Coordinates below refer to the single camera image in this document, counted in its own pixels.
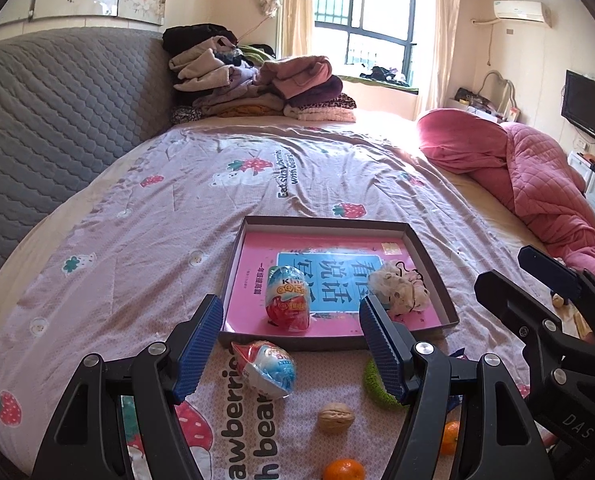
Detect dark framed window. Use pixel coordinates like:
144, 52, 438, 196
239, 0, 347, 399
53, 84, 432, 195
311, 0, 417, 87

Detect red blue Kinder egg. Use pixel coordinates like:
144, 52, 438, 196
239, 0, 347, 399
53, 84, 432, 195
265, 266, 311, 333

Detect small stuffed doll toy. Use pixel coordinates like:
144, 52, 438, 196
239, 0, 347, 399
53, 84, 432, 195
551, 294, 565, 309

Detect yellow snack packet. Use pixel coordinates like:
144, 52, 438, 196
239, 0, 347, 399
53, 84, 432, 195
573, 310, 595, 344

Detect orange mandarin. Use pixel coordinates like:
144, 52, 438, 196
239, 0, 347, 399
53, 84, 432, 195
321, 458, 366, 480
439, 420, 460, 456

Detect beige curtain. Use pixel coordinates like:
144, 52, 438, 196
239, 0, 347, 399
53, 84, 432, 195
416, 0, 461, 117
258, 0, 315, 56

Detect pink strawberry print bedsheet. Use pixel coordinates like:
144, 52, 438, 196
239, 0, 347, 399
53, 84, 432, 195
0, 122, 550, 472

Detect beige right curtain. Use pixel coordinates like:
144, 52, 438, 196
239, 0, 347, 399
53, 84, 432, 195
416, 0, 461, 117

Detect pile of folded clothes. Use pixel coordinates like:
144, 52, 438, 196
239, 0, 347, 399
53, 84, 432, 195
162, 24, 357, 124

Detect white wall air conditioner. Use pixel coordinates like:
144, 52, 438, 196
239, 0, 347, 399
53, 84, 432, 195
493, 0, 551, 27

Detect blue white Kinder egg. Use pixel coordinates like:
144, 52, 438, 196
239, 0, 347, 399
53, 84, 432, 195
232, 340, 296, 400

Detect beige left curtain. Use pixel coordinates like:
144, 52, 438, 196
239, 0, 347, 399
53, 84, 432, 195
258, 0, 315, 56

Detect grey quilted headboard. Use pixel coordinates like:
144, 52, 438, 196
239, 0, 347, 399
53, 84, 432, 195
0, 27, 173, 269

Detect green fuzzy ring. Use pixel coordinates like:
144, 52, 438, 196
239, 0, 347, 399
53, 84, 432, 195
361, 356, 409, 411

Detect walnut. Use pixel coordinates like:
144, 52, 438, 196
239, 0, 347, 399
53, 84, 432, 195
317, 402, 355, 434

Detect pink and blue book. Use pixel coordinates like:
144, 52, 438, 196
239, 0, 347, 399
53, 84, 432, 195
223, 226, 448, 348

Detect pink quilted blanket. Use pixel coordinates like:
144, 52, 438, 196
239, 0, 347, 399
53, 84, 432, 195
417, 108, 595, 274

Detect black flat television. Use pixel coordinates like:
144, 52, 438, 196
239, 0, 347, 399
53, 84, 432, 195
561, 70, 595, 139

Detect shallow brown cardboard box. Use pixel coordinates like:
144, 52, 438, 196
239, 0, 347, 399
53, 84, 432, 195
218, 216, 459, 351

